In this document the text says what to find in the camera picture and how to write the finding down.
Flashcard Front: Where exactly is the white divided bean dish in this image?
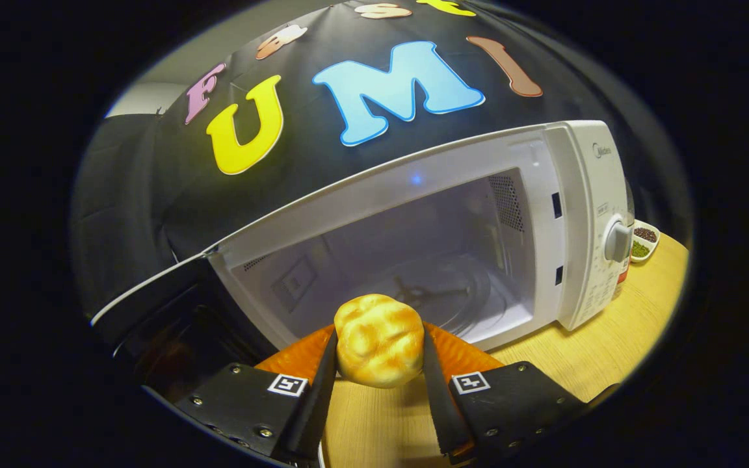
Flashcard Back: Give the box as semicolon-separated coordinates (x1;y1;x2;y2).
630;219;661;263

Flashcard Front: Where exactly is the golden bread roll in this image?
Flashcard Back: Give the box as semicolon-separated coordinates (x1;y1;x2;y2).
334;294;425;389

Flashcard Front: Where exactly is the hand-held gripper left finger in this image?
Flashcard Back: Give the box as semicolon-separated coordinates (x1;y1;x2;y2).
173;325;339;463

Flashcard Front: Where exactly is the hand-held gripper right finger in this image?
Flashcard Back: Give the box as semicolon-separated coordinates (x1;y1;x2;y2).
421;323;590;463

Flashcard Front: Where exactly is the white microwave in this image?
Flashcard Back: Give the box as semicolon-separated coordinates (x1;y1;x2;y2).
88;120;635;407

